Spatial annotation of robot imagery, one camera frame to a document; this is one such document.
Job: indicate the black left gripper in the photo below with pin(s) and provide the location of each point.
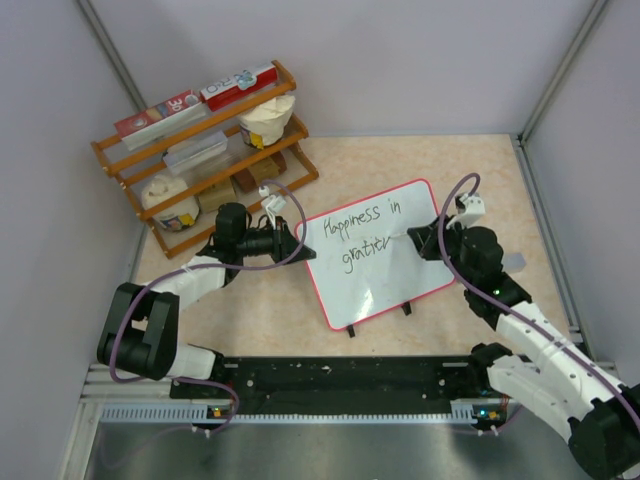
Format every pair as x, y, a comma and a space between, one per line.
285, 245

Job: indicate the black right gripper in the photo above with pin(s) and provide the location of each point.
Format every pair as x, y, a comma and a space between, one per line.
426, 239

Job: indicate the pink framed whiteboard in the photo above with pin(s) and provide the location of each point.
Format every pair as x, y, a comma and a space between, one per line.
359, 272

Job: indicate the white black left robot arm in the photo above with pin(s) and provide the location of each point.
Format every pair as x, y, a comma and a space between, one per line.
140, 335

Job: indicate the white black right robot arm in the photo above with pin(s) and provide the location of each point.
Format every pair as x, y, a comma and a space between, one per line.
596, 414

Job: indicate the black whiteboard clip right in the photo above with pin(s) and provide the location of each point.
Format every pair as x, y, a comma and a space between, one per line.
406, 308

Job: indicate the brown block right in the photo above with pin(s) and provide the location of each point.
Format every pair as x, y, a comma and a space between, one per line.
270, 167

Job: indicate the tan block left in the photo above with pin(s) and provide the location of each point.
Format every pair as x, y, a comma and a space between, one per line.
216, 195

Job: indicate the orange wooden shelf rack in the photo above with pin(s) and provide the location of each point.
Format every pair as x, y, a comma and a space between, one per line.
168, 203

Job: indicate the white bag upper shelf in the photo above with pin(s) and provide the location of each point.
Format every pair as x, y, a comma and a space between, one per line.
264, 125

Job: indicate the clear plastic box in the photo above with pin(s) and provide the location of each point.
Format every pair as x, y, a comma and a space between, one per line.
189, 154

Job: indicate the red foil box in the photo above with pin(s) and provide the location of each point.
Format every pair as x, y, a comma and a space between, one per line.
223, 92

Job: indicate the red white wrap box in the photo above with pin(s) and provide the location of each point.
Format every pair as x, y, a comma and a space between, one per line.
157, 121

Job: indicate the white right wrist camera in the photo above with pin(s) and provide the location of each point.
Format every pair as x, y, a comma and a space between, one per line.
470, 208

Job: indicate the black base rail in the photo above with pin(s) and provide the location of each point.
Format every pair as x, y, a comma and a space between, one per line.
352, 385

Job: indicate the grey slotted cable duct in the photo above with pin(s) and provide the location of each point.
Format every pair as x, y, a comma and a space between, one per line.
167, 413

